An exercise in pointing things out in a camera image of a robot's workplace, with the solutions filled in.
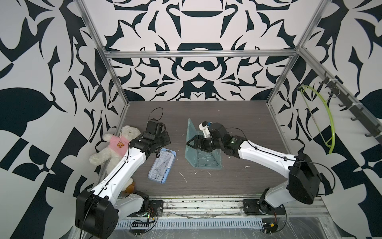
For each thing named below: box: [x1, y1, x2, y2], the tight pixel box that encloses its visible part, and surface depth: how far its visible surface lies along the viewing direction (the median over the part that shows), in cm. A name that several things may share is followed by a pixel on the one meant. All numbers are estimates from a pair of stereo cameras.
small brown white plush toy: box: [121, 177, 135, 196], surface depth 81 cm
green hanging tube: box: [297, 84, 336, 155], surface depth 74 cm
